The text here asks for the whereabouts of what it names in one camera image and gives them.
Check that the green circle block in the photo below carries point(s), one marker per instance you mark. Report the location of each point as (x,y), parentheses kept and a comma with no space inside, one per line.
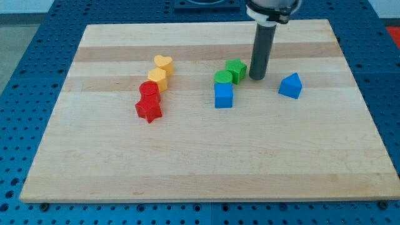
(223,77)

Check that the red star block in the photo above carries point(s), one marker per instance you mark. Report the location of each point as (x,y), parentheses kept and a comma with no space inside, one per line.
(149,108)

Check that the red circle block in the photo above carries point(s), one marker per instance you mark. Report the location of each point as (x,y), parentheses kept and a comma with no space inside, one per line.
(149,90)

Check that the green star block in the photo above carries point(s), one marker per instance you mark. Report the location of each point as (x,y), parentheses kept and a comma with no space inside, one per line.
(237,68)

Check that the blue cube block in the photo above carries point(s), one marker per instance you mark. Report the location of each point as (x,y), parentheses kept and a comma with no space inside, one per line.
(223,95)

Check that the wooden board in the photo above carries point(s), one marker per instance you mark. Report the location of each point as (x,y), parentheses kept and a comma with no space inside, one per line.
(323,146)

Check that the yellow hexagon block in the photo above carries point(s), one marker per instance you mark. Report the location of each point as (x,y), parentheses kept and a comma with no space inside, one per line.
(159,76)

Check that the yellow heart block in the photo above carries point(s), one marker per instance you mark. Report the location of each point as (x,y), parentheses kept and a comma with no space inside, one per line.
(165,63)

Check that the blue triangle block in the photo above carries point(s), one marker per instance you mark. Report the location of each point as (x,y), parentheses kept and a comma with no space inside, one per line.
(291,86)

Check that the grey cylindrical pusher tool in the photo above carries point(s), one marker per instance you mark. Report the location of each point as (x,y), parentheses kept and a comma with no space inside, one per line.
(262,46)

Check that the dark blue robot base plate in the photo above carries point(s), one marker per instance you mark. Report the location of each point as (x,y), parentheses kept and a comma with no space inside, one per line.
(184,5)

